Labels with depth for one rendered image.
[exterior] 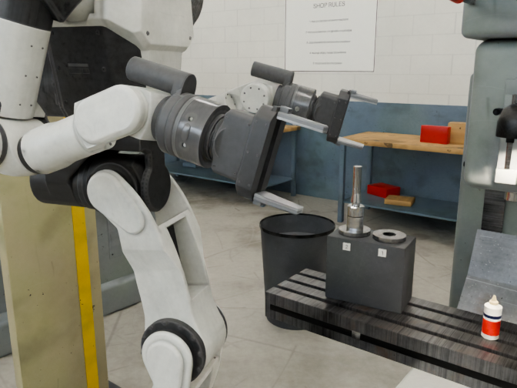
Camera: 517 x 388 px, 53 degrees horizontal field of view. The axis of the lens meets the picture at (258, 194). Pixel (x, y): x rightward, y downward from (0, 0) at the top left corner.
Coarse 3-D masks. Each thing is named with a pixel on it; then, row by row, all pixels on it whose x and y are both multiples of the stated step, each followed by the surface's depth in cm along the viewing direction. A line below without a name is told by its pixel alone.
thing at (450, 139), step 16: (288, 128) 613; (432, 128) 487; (448, 128) 478; (464, 128) 478; (368, 144) 503; (384, 144) 493; (400, 144) 484; (416, 144) 482; (432, 144) 482; (448, 144) 482; (176, 160) 768; (368, 160) 580; (192, 176) 665; (208, 176) 657; (272, 176) 657; (368, 176) 584; (368, 192) 567; (384, 192) 547; (368, 208) 592; (384, 208) 511; (400, 208) 509; (416, 208) 509; (432, 208) 509; (448, 208) 509
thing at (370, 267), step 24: (336, 240) 144; (360, 240) 141; (384, 240) 139; (408, 240) 141; (336, 264) 145; (360, 264) 142; (384, 264) 138; (408, 264) 139; (336, 288) 147; (360, 288) 143; (384, 288) 140; (408, 288) 143
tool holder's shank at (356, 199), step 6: (354, 168) 142; (360, 168) 142; (354, 174) 143; (360, 174) 142; (354, 180) 143; (360, 180) 143; (354, 186) 143; (360, 186) 143; (354, 192) 144; (360, 192) 144; (354, 198) 144; (360, 198) 144; (354, 204) 144
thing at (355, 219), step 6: (348, 210) 145; (348, 216) 145; (354, 216) 144; (360, 216) 144; (348, 222) 146; (354, 222) 144; (360, 222) 144; (348, 228) 146; (354, 228) 145; (360, 228) 145
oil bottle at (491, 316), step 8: (488, 304) 126; (496, 304) 125; (488, 312) 125; (496, 312) 124; (488, 320) 125; (496, 320) 124; (488, 328) 126; (496, 328) 125; (488, 336) 126; (496, 336) 126
